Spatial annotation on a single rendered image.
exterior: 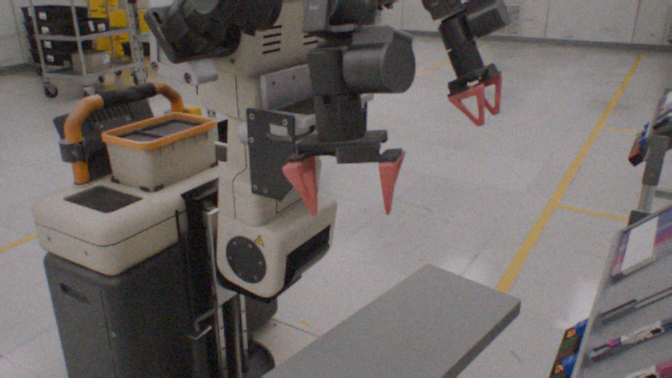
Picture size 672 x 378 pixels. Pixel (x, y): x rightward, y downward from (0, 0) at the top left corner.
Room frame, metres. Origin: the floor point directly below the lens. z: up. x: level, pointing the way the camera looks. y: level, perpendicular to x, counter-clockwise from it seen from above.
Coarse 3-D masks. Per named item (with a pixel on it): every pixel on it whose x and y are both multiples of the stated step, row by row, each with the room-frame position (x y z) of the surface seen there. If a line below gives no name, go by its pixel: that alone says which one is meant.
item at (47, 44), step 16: (48, 16) 6.36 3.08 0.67; (64, 16) 6.34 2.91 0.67; (80, 16) 6.52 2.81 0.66; (32, 32) 6.51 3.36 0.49; (32, 48) 6.54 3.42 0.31; (48, 48) 6.42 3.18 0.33; (64, 48) 6.30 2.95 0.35; (32, 64) 6.52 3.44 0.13; (48, 64) 6.44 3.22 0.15; (64, 64) 6.28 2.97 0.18
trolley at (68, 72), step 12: (72, 0) 5.30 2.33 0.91; (72, 12) 5.30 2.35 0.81; (36, 24) 5.44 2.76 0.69; (36, 36) 5.42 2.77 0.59; (48, 36) 5.38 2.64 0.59; (60, 36) 5.34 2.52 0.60; (84, 36) 5.36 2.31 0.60; (96, 36) 5.53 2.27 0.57; (96, 48) 6.16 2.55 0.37; (132, 48) 6.03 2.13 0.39; (132, 60) 6.04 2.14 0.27; (48, 72) 5.50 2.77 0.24; (60, 72) 5.64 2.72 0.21; (72, 72) 5.65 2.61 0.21; (84, 72) 5.31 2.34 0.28; (96, 72) 5.44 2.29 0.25; (108, 72) 5.62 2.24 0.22; (132, 72) 6.03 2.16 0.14; (48, 84) 5.42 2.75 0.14; (84, 84) 5.30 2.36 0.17; (48, 96) 5.42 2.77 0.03
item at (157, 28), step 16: (176, 0) 0.89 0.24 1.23; (144, 16) 0.87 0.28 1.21; (160, 16) 0.87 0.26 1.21; (176, 16) 0.86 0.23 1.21; (192, 16) 0.85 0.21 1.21; (160, 32) 0.85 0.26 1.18; (176, 32) 0.86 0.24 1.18; (192, 32) 0.85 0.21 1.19; (208, 32) 0.86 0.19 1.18; (224, 32) 0.90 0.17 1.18; (176, 48) 0.86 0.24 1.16; (192, 48) 0.87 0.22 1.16; (208, 48) 0.88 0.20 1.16
